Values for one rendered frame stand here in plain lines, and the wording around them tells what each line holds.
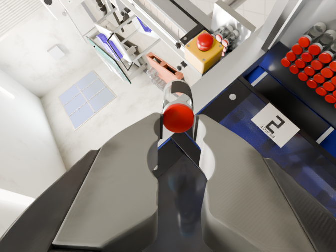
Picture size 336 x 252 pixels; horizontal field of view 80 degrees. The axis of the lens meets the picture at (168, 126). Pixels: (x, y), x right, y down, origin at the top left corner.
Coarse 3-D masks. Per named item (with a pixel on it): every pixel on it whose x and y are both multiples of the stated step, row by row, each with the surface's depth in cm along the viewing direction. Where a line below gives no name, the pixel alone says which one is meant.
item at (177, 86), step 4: (172, 84) 15; (176, 84) 15; (180, 84) 15; (184, 84) 15; (172, 88) 14; (176, 88) 14; (180, 88) 14; (184, 88) 14; (188, 88) 15; (172, 92) 14; (180, 92) 14; (184, 92) 14; (188, 92) 14; (192, 100) 14
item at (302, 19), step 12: (300, 0) 33; (312, 0) 35; (324, 0) 33; (300, 12) 38; (312, 12) 36; (324, 12) 35; (288, 24) 40; (300, 24) 39; (312, 24) 38; (276, 36) 42; (288, 36) 43; (300, 36) 41
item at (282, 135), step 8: (264, 112) 45; (272, 112) 45; (280, 112) 45; (256, 120) 45; (264, 120) 45; (288, 120) 44; (264, 128) 44; (272, 128) 44; (280, 128) 44; (288, 128) 44; (296, 128) 44; (272, 136) 44; (280, 136) 44; (288, 136) 44; (280, 144) 43
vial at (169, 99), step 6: (168, 84) 16; (168, 90) 14; (168, 96) 14; (174, 96) 13; (180, 96) 13; (186, 96) 13; (162, 102) 14; (168, 102) 13; (174, 102) 13; (180, 102) 13; (186, 102) 13; (192, 102) 14; (162, 108) 14; (192, 108) 14
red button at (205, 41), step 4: (200, 36) 48; (204, 36) 48; (208, 36) 48; (200, 40) 48; (204, 40) 47; (208, 40) 47; (212, 40) 48; (196, 44) 49; (200, 44) 48; (204, 44) 47; (208, 44) 47; (212, 44) 48; (200, 48) 49; (204, 48) 48; (208, 48) 48
